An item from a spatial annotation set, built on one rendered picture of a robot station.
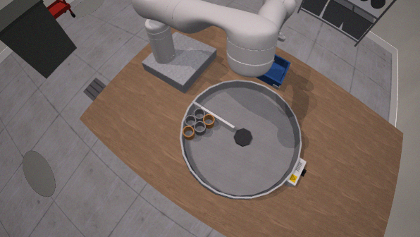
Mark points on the bronze bushing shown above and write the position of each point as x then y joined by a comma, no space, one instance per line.
211,117
186,128

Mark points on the grey round turntable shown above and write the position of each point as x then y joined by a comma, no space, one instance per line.
256,157

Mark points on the blue open crate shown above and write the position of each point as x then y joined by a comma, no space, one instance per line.
274,77

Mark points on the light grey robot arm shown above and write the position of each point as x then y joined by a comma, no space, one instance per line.
251,38

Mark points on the grey metal ring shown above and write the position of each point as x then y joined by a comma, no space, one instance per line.
200,123
199,111
189,118

